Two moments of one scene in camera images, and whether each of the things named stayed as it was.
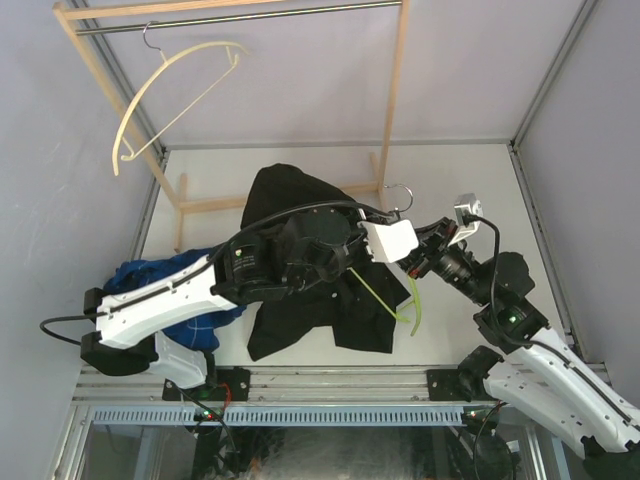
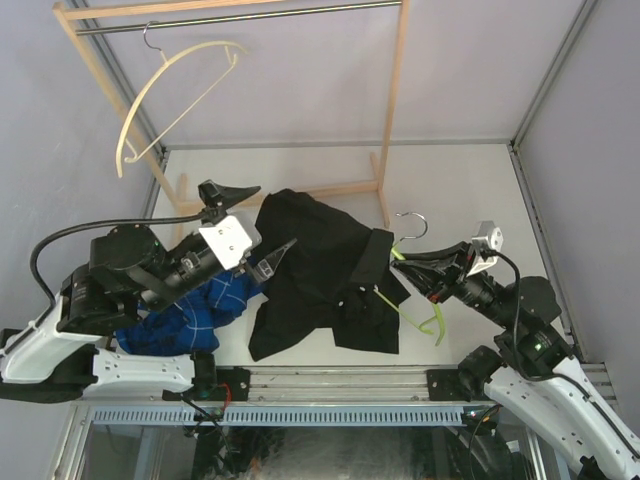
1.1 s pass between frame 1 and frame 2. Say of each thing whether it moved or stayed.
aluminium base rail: stayed
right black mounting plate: stayed
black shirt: moved
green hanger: moved
